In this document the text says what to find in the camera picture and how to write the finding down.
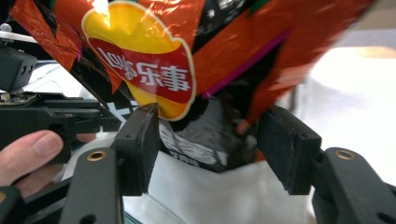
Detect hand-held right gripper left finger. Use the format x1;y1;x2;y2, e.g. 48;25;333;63
114;102;162;197

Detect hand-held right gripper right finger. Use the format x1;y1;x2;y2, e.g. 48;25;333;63
256;105;323;196

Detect white tote bag coloured patches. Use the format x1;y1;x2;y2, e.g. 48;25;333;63
62;133;318;224

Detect orange chips packet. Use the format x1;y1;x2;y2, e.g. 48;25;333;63
8;0;375;174

